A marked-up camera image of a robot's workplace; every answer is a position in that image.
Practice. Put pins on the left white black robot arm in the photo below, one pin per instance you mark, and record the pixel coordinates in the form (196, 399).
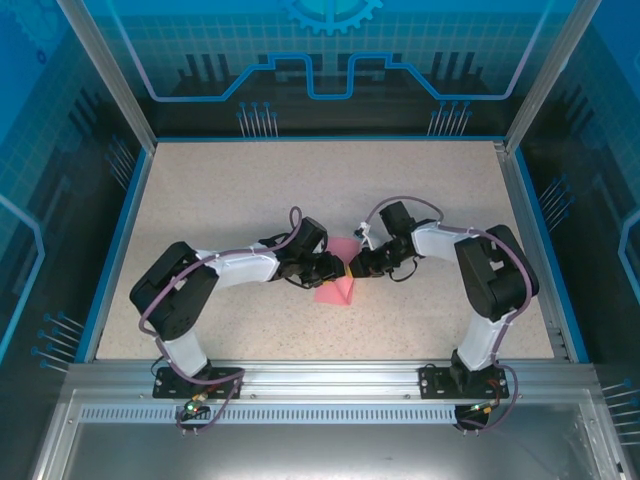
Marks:
(240, 267)

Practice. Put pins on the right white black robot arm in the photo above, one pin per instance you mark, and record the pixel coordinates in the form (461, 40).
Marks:
(440, 245)

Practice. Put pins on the aluminium mounting rail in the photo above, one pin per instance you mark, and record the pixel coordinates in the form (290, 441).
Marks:
(330, 380)

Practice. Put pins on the aluminium side rail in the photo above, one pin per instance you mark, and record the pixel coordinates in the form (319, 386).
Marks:
(515, 190)

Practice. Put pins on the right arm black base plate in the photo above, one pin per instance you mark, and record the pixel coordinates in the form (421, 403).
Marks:
(432, 382)

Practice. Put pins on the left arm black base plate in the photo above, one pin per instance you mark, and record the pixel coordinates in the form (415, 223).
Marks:
(167, 385)

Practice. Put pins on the aluminium frame post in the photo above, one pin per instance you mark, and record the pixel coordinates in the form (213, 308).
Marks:
(107, 75)
(552, 75)

